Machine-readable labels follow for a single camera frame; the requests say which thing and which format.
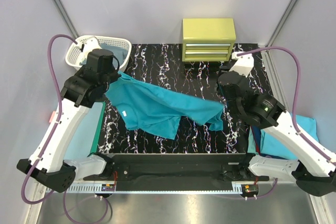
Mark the light blue clipboard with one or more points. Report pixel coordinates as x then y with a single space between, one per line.
83 138

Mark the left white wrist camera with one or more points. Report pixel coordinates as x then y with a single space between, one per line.
88 44

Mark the white plastic laundry basket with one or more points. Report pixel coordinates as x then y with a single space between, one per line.
74 55

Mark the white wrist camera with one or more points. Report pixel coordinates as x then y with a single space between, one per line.
243 65
88 44

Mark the dark blue t shirt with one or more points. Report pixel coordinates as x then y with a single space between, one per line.
258 139

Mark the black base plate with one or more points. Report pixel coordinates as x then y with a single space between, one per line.
177 172

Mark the folded grey-blue t shirt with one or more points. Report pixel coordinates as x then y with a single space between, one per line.
120 54

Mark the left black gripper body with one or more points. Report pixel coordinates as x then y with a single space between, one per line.
111 77

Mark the light blue t shirt pile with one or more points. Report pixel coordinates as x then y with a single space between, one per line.
273 148

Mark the pink cube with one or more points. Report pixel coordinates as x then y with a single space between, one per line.
51 117

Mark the green cutting mat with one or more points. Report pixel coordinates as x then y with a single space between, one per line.
94 146

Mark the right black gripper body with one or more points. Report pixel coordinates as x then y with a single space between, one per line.
230 108

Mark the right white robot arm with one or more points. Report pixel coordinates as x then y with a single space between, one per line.
314 169

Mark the yellow-green drawer cabinet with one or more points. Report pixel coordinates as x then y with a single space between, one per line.
207 39

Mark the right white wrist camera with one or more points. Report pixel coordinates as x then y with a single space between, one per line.
243 65

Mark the teal t shirt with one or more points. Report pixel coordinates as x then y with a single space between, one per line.
158 111

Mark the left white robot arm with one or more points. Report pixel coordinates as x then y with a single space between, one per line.
47 164

